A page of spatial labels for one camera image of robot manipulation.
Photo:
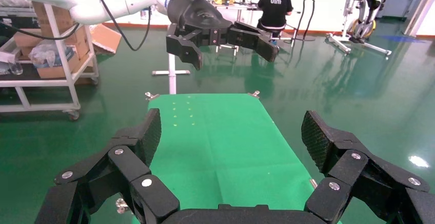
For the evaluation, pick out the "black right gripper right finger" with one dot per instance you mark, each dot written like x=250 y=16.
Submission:
x=360 y=171

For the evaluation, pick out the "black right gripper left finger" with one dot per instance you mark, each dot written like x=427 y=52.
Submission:
x=129 y=168

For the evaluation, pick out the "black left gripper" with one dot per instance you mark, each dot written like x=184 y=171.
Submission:
x=197 y=17

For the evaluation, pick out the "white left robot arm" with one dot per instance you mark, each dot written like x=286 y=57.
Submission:
x=102 y=5

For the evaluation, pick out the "flattened cardboard sheet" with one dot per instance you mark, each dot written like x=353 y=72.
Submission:
x=107 y=39

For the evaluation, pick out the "brown cardboard storage box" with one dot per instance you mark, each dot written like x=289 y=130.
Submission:
x=81 y=42
x=25 y=40
x=66 y=20
x=57 y=71

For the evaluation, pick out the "silver binder clip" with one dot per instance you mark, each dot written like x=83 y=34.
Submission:
x=313 y=183
x=151 y=95
x=120 y=206
x=255 y=94

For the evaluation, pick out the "white work table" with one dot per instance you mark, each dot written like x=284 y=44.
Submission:
x=238 y=6

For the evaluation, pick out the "white pole stand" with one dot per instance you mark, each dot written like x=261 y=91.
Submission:
x=172 y=80

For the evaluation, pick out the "seated person in black shirt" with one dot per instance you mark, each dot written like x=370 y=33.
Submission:
x=275 y=6

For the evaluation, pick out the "green tablecloth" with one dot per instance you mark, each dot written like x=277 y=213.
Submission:
x=221 y=147

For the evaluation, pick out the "white wheeled shelf cart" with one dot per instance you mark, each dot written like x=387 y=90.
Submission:
x=34 y=83

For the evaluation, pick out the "clear plastic bag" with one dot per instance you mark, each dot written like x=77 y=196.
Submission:
x=47 y=54

